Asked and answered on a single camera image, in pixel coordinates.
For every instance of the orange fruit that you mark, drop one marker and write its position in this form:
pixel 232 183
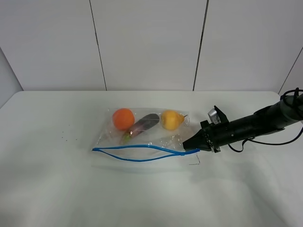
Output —
pixel 123 119

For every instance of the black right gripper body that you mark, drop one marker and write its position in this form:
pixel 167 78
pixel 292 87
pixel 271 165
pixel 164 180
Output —
pixel 217 135

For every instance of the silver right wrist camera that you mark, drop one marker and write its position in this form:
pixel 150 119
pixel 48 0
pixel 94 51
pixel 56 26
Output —
pixel 214 117

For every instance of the yellow pear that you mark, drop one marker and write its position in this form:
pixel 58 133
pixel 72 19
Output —
pixel 171 120

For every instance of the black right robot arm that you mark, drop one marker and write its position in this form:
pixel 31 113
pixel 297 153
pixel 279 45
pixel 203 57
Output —
pixel 268 120

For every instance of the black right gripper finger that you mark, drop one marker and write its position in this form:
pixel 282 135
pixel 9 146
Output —
pixel 196 147
pixel 198 139

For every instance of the clear zip bag blue zipper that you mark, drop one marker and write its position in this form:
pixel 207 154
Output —
pixel 153 144

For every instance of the purple eggplant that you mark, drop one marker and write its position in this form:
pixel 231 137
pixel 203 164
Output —
pixel 142 125

